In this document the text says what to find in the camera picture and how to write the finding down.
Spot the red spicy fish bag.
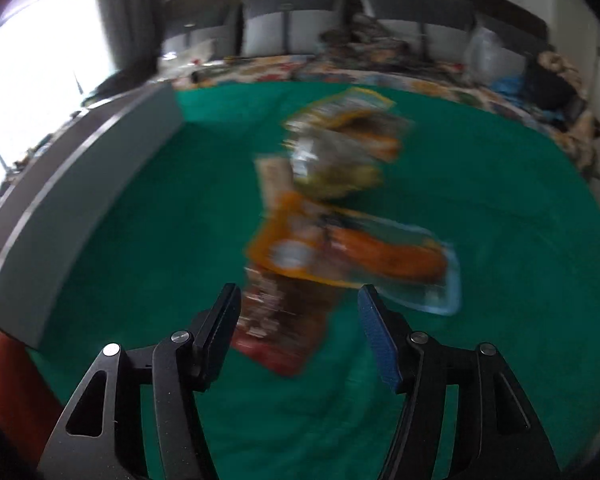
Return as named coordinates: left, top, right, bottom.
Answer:
left=230, top=263, right=341, bottom=377

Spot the orange chicken leg pouch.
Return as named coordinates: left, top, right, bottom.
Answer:
left=246, top=192, right=462, bottom=316

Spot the brown balls snack bag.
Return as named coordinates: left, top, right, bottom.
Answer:
left=285, top=127, right=381, bottom=200

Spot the yellow peanut snack bag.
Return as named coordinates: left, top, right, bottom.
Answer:
left=284, top=88, right=394, bottom=131

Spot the green satin tablecloth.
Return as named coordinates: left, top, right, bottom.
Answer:
left=31, top=82, right=600, bottom=479

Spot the white storage box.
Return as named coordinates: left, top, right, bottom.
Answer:
left=0, top=82, right=184, bottom=349

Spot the beige patterned blanket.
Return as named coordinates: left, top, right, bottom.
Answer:
left=536, top=51, right=600, bottom=182

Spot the orange clear snack pouch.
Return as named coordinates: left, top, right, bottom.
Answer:
left=332, top=112, right=413, bottom=162

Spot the black cushion bag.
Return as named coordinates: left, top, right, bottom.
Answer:
left=522, top=60, right=588, bottom=122

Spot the blue plastic bag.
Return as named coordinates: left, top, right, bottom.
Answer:
left=489, top=76, right=524, bottom=101

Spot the grey pillow far right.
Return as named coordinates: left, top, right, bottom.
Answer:
left=471, top=12, right=552, bottom=82

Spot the grey pillow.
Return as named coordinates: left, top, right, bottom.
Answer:
left=471, top=12, right=552, bottom=82
left=240, top=0, right=344, bottom=58
left=361, top=0, right=475, bottom=63
left=160, top=22, right=236, bottom=63

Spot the clear plastic bag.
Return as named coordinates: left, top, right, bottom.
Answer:
left=464, top=26, right=506, bottom=86

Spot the floral bed sheet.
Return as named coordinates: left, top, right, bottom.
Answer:
left=166, top=55, right=595, bottom=164

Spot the grey pillow far left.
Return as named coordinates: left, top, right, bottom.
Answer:
left=160, top=22, right=236, bottom=63

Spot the floral patterned cloth bundle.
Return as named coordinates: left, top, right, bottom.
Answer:
left=317, top=13, right=426, bottom=73

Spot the grey curtain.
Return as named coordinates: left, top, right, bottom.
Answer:
left=96, top=0, right=164, bottom=78

